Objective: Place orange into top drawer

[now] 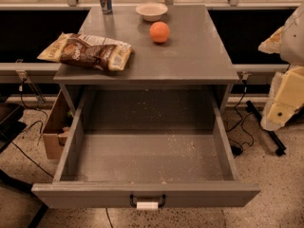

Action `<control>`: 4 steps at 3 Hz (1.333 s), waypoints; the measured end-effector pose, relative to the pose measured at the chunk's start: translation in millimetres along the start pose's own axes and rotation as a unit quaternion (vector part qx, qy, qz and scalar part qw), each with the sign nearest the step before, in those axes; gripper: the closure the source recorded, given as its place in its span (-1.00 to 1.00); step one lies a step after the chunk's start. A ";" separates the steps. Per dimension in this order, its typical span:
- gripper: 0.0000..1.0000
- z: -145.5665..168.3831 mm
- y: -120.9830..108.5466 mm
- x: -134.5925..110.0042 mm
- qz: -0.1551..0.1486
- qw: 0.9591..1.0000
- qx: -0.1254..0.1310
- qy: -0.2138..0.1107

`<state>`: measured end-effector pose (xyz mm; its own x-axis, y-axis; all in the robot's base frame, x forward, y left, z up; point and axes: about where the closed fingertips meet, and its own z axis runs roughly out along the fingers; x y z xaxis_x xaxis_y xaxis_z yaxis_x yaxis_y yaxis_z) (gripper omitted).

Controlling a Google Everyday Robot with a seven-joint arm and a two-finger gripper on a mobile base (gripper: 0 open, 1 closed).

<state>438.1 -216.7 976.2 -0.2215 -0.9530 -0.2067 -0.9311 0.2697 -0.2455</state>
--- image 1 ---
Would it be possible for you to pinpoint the open grey top drawer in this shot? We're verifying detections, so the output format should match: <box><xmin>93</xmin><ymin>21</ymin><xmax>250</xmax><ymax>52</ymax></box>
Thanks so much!
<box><xmin>32</xmin><ymin>89</ymin><xmax>260</xmax><ymax>208</ymax></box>

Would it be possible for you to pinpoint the black stand left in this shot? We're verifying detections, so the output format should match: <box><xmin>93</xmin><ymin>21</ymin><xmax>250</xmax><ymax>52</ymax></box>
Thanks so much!
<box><xmin>0</xmin><ymin>102</ymin><xmax>49</xmax><ymax>228</ymax></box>

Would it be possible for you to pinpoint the black bar on floor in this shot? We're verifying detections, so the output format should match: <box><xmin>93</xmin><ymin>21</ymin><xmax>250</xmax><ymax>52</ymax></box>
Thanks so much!
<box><xmin>245</xmin><ymin>100</ymin><xmax>287</xmax><ymax>158</ymax></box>

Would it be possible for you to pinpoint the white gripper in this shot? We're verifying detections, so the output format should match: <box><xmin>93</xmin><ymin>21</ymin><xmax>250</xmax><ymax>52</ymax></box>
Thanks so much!
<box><xmin>258</xmin><ymin>28</ymin><xmax>304</xmax><ymax>131</ymax></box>

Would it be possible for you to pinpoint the black floor cable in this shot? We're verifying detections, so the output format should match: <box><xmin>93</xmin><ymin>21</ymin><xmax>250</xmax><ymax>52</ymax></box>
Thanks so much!
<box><xmin>225</xmin><ymin>79</ymin><xmax>256</xmax><ymax>159</ymax></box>
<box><xmin>0</xmin><ymin>79</ymin><xmax>55</xmax><ymax>179</ymax></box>

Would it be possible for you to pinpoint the brown chip bag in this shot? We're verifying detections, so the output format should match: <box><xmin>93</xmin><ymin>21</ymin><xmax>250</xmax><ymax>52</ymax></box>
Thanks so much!
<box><xmin>38</xmin><ymin>33</ymin><xmax>134</xmax><ymax>71</ymax></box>

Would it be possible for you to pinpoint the cardboard box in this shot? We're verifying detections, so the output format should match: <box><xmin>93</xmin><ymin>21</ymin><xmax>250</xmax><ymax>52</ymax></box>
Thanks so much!
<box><xmin>42</xmin><ymin>91</ymin><xmax>73</xmax><ymax>160</ymax></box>

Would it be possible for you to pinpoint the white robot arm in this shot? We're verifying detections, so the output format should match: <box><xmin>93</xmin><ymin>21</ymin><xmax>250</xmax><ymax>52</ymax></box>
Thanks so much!
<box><xmin>258</xmin><ymin>4</ymin><xmax>304</xmax><ymax>131</ymax></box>

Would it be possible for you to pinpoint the black white drawer handle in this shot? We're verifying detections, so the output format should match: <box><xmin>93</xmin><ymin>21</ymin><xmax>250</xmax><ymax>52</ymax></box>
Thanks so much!
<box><xmin>129</xmin><ymin>195</ymin><xmax>166</xmax><ymax>211</ymax></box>

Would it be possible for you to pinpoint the black floor cable left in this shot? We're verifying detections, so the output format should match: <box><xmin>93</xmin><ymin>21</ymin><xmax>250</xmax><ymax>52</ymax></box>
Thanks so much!
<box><xmin>0</xmin><ymin>79</ymin><xmax>55</xmax><ymax>179</ymax></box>

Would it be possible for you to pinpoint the grey cabinet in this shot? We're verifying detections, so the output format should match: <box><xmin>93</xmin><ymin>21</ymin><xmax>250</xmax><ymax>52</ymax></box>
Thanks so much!
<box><xmin>54</xmin><ymin>5</ymin><xmax>238</xmax><ymax>109</ymax></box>

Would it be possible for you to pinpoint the black floor cable right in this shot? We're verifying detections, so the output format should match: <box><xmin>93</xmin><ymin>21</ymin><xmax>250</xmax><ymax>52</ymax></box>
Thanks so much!
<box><xmin>225</xmin><ymin>79</ymin><xmax>256</xmax><ymax>159</ymax></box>

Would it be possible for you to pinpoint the orange fruit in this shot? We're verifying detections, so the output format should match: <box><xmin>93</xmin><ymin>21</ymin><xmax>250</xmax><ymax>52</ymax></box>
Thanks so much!
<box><xmin>149</xmin><ymin>22</ymin><xmax>170</xmax><ymax>43</ymax></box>

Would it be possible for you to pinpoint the white bowl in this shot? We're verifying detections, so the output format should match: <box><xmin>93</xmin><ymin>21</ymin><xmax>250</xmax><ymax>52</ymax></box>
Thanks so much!
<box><xmin>136</xmin><ymin>3</ymin><xmax>168</xmax><ymax>22</ymax></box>

